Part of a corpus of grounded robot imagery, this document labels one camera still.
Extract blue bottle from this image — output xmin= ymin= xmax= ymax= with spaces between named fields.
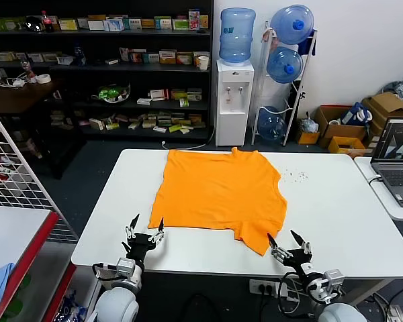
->
xmin=73 ymin=42 xmax=87 ymax=66

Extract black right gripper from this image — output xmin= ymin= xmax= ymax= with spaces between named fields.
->
xmin=266 ymin=229 xmax=314 ymax=270

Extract white shelf with red edge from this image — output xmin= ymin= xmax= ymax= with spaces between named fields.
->
xmin=0 ymin=205 xmax=78 ymax=322

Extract pink colourful upright box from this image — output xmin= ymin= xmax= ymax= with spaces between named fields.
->
xmin=188 ymin=9 xmax=202 ymax=30

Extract blue bag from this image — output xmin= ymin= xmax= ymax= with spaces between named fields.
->
xmin=341 ymin=101 xmax=374 ymax=127

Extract white power strip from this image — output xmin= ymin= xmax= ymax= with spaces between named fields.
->
xmin=249 ymin=278 xmax=283 ymax=298

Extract floor power strip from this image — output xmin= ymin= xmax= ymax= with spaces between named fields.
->
xmin=384 ymin=304 xmax=403 ymax=322

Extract white wire grid panel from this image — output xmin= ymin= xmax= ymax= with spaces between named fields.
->
xmin=0 ymin=100 xmax=80 ymax=242

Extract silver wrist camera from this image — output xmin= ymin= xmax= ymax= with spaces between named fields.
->
xmin=116 ymin=257 xmax=136 ymax=276
xmin=324 ymin=268 xmax=345 ymax=292

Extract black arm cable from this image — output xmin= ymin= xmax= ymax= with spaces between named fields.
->
xmin=277 ymin=271 xmax=310 ymax=316
xmin=92 ymin=263 xmax=118 ymax=282

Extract white water dispenser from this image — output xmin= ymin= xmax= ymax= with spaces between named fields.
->
xmin=216 ymin=58 xmax=255 ymax=148

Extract white metal jug rack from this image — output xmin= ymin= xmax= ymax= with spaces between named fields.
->
xmin=251 ymin=19 xmax=318 ymax=147

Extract brown cardboard box with flaps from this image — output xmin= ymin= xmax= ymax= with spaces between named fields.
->
xmin=361 ymin=92 xmax=403 ymax=135

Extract yellow cardboard tray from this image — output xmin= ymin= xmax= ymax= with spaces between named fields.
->
xmin=328 ymin=136 xmax=367 ymax=158

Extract teal white medicine box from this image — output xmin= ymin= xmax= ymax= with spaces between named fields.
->
xmin=154 ymin=16 xmax=173 ymax=31

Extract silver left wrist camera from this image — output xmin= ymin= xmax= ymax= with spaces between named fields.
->
xmin=116 ymin=257 xmax=136 ymax=276

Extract clear bottle pink contents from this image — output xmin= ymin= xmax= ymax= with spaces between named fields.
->
xmin=19 ymin=57 xmax=34 ymax=80

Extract blue white medicine box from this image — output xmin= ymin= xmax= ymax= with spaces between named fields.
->
xmin=103 ymin=17 xmax=125 ymax=32

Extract cola bottle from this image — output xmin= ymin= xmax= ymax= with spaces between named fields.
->
xmin=41 ymin=9 xmax=54 ymax=34

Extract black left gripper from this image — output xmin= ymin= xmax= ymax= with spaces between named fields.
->
xmin=122 ymin=213 xmax=165 ymax=266

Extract blue water jug with label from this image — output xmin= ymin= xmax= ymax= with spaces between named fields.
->
xmin=219 ymin=7 xmax=257 ymax=66

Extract open brown cardboard box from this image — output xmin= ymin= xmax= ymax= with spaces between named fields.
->
xmin=314 ymin=105 xmax=369 ymax=148

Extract black shelving unit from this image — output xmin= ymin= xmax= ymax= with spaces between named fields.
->
xmin=0 ymin=0 xmax=215 ymax=142

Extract white floor cable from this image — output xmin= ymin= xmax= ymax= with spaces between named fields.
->
xmin=161 ymin=129 xmax=218 ymax=151

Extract orange t-shirt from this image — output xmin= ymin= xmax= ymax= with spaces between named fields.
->
xmin=148 ymin=146 xmax=289 ymax=258

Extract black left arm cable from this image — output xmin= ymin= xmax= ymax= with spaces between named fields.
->
xmin=92 ymin=263 xmax=118 ymax=282

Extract black shiny helmet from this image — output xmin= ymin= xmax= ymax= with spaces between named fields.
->
xmin=25 ymin=15 xmax=43 ymax=34

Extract clear plastic bag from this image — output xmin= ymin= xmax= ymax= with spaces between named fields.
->
xmin=300 ymin=117 xmax=320 ymax=134

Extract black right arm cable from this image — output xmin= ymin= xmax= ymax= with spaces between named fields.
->
xmin=277 ymin=271 xmax=310 ymax=316

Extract grey open laptop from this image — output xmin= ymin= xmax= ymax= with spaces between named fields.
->
xmin=370 ymin=117 xmax=403 ymax=208

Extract brown wooden desk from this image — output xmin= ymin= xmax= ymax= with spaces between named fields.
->
xmin=0 ymin=78 xmax=88 ymax=178

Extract white extension socket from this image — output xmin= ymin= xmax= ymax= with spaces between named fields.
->
xmin=5 ymin=76 xmax=28 ymax=89

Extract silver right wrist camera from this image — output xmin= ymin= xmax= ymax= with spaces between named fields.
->
xmin=324 ymin=268 xmax=345 ymax=292

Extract white table leg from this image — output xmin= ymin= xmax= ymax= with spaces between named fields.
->
xmin=352 ymin=278 xmax=399 ymax=307

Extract yellow white medicine box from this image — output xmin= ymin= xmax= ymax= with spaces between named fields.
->
xmin=58 ymin=18 xmax=79 ymax=31

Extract small yellow box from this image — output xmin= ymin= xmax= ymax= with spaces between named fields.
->
xmin=295 ymin=129 xmax=321 ymax=146

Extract orange white medicine box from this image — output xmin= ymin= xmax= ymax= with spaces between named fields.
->
xmin=159 ymin=50 xmax=178 ymax=65

